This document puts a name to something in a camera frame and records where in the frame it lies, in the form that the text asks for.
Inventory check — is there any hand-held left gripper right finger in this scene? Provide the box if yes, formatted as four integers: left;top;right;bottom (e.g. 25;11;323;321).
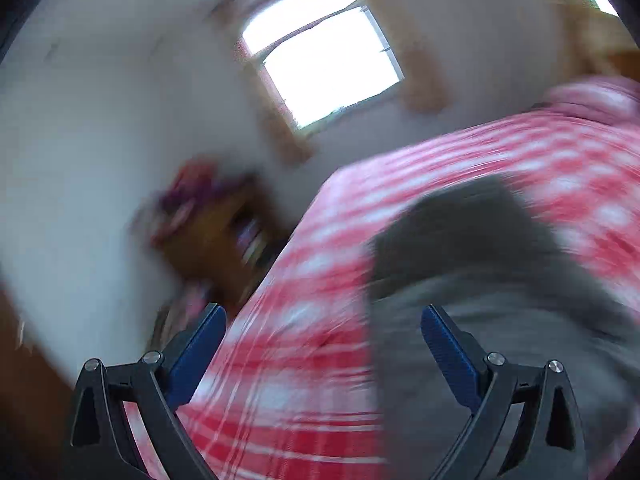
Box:
421;304;588;480

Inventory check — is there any tan floral curtain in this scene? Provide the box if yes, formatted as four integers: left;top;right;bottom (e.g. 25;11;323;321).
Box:
547;0;631;78

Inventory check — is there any purple cloth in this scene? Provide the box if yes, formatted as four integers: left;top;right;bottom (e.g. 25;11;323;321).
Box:
147;157;246;226

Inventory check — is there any brown wooden furniture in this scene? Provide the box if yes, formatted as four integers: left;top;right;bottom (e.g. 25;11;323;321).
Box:
0;285;83;480

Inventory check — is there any beige patterned curtain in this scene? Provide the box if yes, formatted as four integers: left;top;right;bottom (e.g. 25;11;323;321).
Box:
350;0;451;116
210;5;313;166

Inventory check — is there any grey puffer jacket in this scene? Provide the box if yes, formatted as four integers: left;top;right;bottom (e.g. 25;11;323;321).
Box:
365;175;640;480

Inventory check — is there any bed with red plaid sheet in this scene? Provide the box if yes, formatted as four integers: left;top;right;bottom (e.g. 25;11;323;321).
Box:
125;77;640;480

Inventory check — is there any wooden desk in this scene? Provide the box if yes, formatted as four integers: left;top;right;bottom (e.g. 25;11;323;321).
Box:
150;180;296;306

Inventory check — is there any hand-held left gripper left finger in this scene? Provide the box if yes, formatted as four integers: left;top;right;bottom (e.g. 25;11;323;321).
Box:
70;302;228;480

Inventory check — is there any window with metal frame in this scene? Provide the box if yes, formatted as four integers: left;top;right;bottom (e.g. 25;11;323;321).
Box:
235;0;406;136

